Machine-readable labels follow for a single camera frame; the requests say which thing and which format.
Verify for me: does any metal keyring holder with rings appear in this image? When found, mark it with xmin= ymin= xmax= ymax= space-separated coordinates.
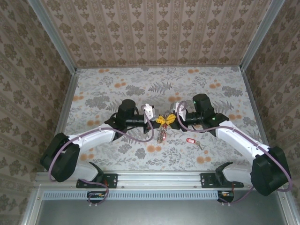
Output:
xmin=156 ymin=113 xmax=171 ymax=143

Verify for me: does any floral patterned table cover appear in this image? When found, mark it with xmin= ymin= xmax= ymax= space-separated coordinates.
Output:
xmin=50 ymin=67 xmax=269 ymax=172

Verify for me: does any grey metal sheet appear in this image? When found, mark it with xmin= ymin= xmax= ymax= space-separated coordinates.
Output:
xmin=36 ymin=199 xmax=288 ymax=225

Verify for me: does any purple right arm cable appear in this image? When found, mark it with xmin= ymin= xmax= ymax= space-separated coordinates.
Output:
xmin=176 ymin=100 xmax=293 ymax=207

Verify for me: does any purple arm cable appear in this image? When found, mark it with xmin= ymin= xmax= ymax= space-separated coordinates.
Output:
xmin=48 ymin=105 xmax=155 ymax=208
xmin=176 ymin=100 xmax=293 ymax=207

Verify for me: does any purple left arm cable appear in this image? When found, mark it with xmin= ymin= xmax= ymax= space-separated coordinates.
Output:
xmin=48 ymin=105 xmax=155 ymax=208

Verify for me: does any thin aluminium rear rail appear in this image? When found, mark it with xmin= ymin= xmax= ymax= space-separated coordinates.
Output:
xmin=76 ymin=66 xmax=243 ymax=70

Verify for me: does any aluminium side rail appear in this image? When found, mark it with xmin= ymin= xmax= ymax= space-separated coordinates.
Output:
xmin=240 ymin=67 xmax=270 ymax=150
xmin=44 ymin=69 xmax=81 ymax=173

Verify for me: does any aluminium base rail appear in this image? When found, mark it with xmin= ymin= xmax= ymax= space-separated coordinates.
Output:
xmin=35 ymin=171 xmax=244 ymax=189

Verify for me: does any slotted grey cable duct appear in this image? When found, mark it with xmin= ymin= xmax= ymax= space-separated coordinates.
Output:
xmin=43 ymin=190 xmax=235 ymax=201

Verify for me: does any aluminium frame post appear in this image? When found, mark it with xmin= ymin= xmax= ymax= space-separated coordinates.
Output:
xmin=239 ymin=0 xmax=285 ymax=71
xmin=27 ymin=0 xmax=78 ymax=72

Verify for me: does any black connector with coloured wires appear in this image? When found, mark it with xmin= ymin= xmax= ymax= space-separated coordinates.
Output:
xmin=217 ymin=190 xmax=235 ymax=203
xmin=87 ymin=191 xmax=106 ymax=204

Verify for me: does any aluminium frame bar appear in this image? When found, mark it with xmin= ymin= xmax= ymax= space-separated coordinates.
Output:
xmin=22 ymin=187 xmax=45 ymax=225
xmin=278 ymin=187 xmax=300 ymax=225

